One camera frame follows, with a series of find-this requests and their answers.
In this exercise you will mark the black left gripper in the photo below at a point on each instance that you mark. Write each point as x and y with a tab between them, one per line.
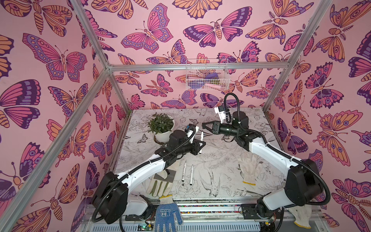
194	146

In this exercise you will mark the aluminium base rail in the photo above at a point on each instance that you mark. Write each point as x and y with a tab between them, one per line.
202	215

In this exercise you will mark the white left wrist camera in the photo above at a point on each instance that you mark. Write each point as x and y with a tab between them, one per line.
191	130

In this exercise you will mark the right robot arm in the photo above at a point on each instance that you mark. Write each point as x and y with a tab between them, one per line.
304	185

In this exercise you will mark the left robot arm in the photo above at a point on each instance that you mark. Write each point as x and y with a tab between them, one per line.
113	198

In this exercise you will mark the grey white work glove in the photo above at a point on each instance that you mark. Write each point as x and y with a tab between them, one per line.
161	183

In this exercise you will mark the white knit glove on table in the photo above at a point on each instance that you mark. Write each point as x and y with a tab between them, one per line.
250	167

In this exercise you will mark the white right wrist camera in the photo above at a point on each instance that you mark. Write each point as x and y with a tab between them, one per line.
224	114

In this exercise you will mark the white plant pot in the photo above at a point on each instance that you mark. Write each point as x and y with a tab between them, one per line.
164	137

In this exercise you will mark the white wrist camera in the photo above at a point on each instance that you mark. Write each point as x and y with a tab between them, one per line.
224	114
191	130

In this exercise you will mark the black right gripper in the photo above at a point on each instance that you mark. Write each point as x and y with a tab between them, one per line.
215	127

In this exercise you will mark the white marker pen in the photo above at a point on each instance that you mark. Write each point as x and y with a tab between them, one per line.
191	175
201	144
184	172

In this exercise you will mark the wire wall basket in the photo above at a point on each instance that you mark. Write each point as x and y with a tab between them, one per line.
207	76

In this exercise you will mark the blue dotted glove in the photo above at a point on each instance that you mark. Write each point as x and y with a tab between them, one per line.
168	215

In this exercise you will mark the green potted plant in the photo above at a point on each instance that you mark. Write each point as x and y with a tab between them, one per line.
160	123

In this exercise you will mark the white knit glove right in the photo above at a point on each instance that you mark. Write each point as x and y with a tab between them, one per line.
302	215

